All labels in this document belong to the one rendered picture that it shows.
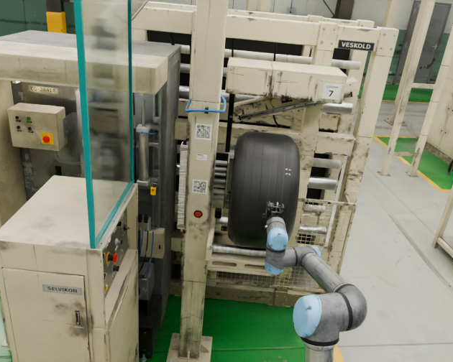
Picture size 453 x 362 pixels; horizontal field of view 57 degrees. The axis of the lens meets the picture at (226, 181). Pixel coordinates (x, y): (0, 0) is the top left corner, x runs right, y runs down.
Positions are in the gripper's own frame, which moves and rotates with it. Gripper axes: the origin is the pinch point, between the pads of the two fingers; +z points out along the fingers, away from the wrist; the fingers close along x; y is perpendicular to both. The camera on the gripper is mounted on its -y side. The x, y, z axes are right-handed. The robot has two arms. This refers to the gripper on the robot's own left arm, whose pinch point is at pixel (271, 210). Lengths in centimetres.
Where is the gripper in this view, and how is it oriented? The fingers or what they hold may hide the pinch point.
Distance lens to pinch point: 191.3
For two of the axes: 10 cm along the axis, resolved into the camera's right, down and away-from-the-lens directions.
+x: -9.9, -1.0, 0.0
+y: 1.0, -9.4, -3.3
